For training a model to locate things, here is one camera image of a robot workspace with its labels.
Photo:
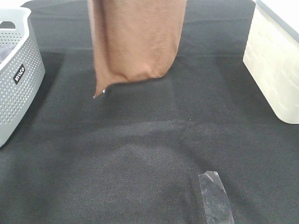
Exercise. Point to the brown towel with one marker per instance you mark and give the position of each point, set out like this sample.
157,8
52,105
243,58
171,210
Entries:
134,40

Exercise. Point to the grey towel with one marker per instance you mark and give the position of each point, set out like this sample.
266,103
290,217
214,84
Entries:
7,52

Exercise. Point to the black table cloth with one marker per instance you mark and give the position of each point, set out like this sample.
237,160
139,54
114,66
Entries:
134,154

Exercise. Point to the clear tape strip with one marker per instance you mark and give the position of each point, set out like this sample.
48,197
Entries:
215,200

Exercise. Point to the grey perforated plastic basket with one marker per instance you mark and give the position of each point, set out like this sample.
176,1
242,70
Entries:
21,72

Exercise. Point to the white plastic bin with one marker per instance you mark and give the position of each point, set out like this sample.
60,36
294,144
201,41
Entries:
272,55

